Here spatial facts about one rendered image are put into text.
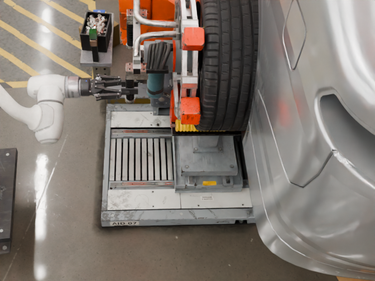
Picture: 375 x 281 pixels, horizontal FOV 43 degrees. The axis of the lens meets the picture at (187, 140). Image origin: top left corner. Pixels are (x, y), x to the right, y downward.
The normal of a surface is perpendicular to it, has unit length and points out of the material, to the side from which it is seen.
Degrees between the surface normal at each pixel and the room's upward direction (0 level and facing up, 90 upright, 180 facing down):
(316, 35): 81
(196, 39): 35
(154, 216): 0
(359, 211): 89
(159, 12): 90
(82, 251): 0
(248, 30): 30
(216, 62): 51
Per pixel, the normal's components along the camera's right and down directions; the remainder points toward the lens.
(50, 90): 0.22, -0.19
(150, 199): 0.07, -0.60
